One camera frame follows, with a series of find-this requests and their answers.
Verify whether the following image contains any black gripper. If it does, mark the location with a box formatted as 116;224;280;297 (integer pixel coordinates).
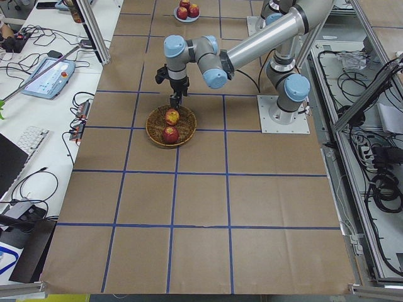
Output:
169;77;190;109

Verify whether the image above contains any red yellow apple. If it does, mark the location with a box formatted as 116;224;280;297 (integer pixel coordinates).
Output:
165;108;180;126

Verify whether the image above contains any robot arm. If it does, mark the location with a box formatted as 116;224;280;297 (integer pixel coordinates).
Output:
155;0;333;125
256;0;295;30

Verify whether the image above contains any wicker basket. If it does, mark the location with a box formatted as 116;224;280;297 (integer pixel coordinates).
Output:
145;105;196;148

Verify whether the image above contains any dark red apple in basket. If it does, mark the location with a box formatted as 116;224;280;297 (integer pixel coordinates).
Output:
162;126;179;144

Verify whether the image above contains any light blue plate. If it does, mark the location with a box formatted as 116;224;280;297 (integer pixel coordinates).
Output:
173;6;200;23

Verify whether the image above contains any red apple on plate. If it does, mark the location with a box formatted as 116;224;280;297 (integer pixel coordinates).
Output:
188;4;200;18
176;7;188;20
179;0;191;9

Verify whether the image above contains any teach pendant tablet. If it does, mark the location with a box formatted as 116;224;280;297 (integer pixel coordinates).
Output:
21;60;76;99

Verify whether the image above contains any white keyboard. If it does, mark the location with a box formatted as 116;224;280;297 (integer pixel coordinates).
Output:
16;126;50;163

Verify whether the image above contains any black braided cable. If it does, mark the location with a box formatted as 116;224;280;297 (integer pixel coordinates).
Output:
234;50;271;95

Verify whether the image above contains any aluminium frame post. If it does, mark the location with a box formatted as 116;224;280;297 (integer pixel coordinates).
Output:
73;0;111;65

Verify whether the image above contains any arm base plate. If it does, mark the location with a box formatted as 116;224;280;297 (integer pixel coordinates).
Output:
257;95;310;135

